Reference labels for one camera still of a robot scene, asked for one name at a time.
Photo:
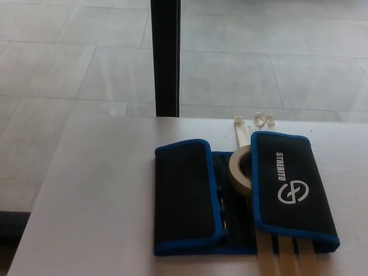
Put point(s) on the beige masking tape roll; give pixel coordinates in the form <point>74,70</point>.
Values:
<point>234,175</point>

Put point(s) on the flat beige tape strip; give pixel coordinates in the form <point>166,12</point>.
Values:
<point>241,135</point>

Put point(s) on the black vertical post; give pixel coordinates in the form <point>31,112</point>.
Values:
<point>165,57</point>

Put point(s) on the black blue-trimmed folding toolkit case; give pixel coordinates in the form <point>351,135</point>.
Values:
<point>184,187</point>

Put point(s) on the crumpled beige tape piece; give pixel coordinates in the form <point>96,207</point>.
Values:
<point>264,122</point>

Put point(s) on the long beige tape strip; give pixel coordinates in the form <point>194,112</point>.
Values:
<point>284,258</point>
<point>264,258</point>
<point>306,260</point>

